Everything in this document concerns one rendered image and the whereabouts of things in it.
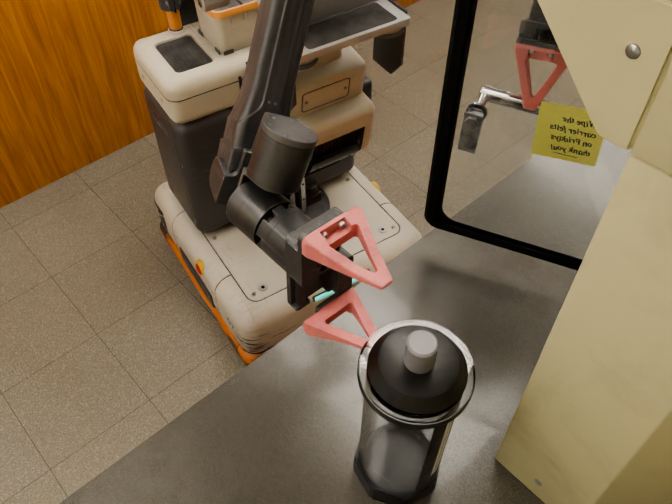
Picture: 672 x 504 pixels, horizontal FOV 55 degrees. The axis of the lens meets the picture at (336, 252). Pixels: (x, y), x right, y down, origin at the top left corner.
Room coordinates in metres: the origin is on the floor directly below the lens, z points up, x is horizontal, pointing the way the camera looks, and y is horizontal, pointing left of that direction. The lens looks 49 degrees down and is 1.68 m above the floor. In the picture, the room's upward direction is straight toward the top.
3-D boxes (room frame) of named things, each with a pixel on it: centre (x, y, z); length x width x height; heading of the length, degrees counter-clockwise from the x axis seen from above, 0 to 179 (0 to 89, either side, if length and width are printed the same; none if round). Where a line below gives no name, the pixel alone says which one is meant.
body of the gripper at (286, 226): (0.43, 0.04, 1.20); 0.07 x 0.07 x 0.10; 42
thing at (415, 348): (0.31, -0.07, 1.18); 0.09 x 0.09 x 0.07
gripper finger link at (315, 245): (0.38, -0.01, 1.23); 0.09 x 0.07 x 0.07; 42
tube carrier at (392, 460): (0.31, -0.07, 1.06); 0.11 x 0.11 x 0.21
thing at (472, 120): (0.63, -0.16, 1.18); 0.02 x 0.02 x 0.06; 66
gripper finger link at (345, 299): (0.38, -0.01, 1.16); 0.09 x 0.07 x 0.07; 42
